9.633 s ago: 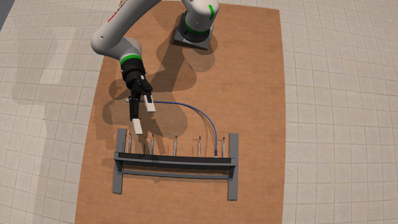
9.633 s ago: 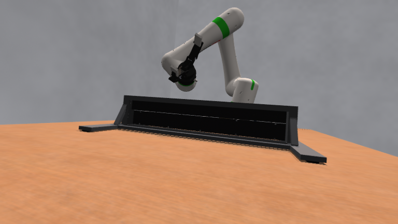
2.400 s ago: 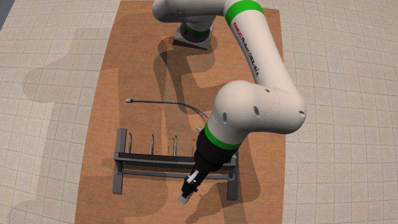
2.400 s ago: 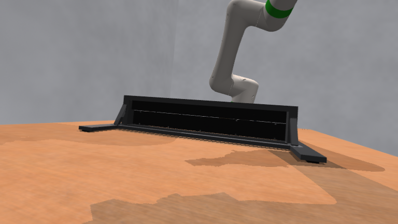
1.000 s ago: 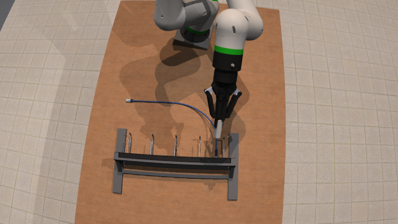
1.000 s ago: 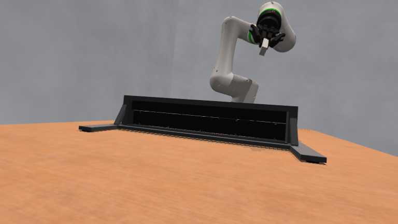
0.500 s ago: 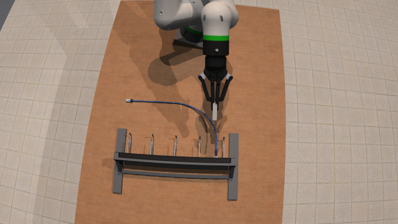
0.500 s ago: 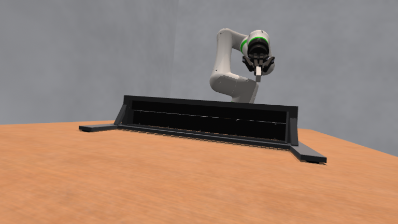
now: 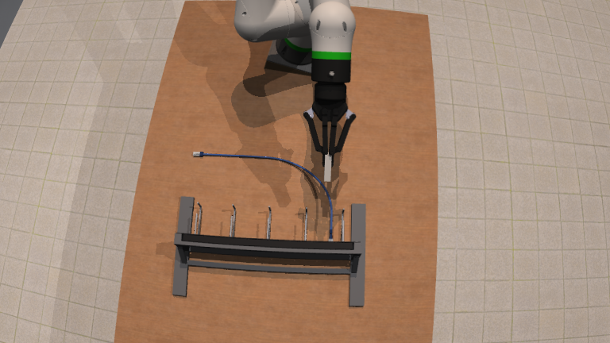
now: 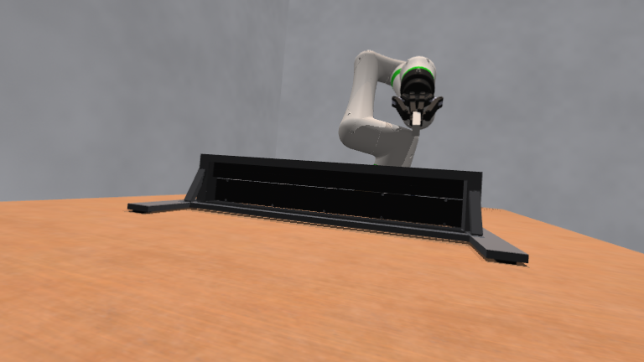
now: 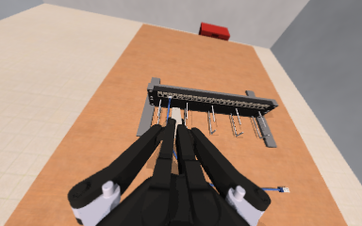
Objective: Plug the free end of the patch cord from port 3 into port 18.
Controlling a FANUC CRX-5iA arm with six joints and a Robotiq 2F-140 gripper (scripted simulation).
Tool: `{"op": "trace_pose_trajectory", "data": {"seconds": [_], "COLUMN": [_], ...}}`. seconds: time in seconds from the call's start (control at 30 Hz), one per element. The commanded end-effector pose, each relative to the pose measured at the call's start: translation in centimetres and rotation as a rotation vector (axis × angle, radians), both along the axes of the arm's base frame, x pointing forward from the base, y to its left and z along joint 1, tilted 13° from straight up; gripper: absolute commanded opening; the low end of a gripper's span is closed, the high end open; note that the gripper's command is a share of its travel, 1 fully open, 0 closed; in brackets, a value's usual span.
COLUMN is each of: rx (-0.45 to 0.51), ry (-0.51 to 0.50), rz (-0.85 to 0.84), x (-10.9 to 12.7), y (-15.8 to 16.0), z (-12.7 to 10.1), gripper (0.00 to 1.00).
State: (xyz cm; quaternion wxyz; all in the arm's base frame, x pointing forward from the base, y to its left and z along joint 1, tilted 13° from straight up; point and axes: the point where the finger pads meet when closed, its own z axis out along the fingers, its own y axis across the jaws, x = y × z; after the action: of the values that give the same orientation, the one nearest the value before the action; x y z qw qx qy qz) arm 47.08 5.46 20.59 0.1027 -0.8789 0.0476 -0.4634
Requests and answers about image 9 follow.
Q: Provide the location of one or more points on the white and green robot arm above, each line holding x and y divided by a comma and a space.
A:
321, 37

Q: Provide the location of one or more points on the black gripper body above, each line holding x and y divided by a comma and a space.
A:
334, 96

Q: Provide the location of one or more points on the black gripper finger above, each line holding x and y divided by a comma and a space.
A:
324, 148
350, 116

